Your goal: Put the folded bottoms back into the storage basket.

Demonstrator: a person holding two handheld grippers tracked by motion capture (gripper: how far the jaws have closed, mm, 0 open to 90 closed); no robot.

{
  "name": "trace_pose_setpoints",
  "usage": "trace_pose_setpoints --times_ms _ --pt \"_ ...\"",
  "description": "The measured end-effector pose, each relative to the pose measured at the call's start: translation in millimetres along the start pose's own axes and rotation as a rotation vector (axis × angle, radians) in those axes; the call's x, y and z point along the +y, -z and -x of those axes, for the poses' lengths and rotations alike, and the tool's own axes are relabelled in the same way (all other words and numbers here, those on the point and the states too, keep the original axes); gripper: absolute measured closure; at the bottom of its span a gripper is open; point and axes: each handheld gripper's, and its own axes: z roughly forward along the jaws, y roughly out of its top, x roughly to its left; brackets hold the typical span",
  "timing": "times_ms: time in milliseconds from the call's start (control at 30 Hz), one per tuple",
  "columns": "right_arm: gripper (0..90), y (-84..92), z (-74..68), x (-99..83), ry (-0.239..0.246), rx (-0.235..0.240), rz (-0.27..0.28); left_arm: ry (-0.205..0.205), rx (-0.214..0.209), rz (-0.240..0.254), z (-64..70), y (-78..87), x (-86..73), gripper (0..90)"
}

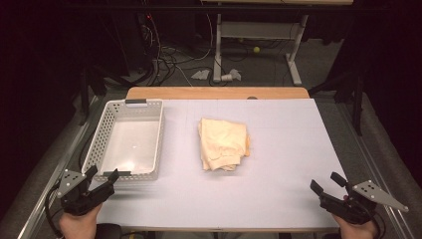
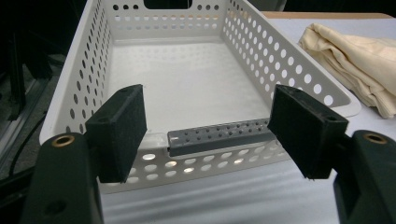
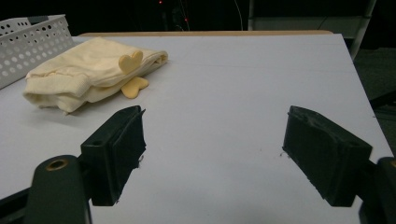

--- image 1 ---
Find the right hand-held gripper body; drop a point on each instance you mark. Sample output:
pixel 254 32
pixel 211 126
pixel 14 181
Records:
pixel 356 207

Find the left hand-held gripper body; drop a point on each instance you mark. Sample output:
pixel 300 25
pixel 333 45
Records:
pixel 78 199

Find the white perforated plastic basket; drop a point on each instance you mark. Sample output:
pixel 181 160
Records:
pixel 129 142

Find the cream sweater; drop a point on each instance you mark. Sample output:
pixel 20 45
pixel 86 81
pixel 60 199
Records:
pixel 222 144

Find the person's right hand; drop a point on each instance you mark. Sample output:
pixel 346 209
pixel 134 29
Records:
pixel 356 230

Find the person's left hand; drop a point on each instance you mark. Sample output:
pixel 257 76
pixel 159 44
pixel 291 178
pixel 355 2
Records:
pixel 79 225

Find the white table mat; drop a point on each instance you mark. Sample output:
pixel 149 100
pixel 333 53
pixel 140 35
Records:
pixel 282 159

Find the black metal stand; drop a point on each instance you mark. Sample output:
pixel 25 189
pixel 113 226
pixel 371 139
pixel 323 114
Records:
pixel 89 89
pixel 351 93

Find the crumpled white paper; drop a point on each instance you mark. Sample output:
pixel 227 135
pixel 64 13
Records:
pixel 201 74

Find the yellow tennis ball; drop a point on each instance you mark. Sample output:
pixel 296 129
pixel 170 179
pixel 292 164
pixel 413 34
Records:
pixel 256 49

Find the aluminium floor rail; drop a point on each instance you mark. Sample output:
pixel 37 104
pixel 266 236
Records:
pixel 49 186
pixel 381 166

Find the white metal desk frame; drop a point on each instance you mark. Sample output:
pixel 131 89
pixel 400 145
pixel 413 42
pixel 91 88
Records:
pixel 257 30

